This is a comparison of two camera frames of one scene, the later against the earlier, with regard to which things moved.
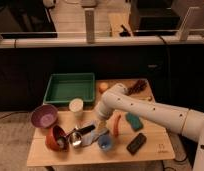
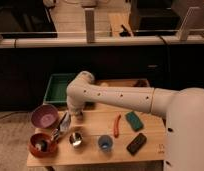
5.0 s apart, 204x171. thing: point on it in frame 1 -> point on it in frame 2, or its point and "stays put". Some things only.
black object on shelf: x=125 y=33 stays put
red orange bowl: x=52 y=136 -> x=42 y=145
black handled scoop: x=82 y=130 -> x=42 y=145
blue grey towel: x=92 y=135 -> x=65 y=125
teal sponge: x=134 y=121 stays put
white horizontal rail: x=197 y=41 stays put
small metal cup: x=75 y=139 stays put
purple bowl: x=44 y=115 stays put
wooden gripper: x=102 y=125 -> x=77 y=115
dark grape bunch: x=139 y=85 stays put
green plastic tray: x=64 y=87 stays put
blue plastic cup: x=105 y=142 stays put
